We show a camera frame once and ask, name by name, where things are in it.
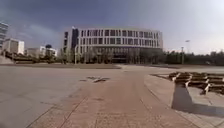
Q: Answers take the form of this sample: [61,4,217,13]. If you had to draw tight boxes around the large grey glazed building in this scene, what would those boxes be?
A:
[62,27,164,65]

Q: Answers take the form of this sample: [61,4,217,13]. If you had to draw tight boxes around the reddish brick path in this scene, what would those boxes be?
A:
[26,68,201,128]

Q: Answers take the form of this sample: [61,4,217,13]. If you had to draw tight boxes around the row of trees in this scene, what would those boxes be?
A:
[163,49,224,66]

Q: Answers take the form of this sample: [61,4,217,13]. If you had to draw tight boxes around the lamp pole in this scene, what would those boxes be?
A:
[180,45,185,65]

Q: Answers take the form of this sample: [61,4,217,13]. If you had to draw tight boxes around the low pale buildings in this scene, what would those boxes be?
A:
[25,44,58,59]

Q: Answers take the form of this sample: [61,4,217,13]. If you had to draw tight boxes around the white block building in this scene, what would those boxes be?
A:
[3,38,25,55]

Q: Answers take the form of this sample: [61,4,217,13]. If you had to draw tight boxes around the white banded building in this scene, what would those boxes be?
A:
[0,21,10,51]

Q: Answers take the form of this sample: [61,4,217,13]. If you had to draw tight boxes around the stepped concrete planters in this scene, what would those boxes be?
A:
[149,70,224,113]

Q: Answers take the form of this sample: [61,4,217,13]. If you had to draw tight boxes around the grey paved plaza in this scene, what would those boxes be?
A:
[0,63,224,128]

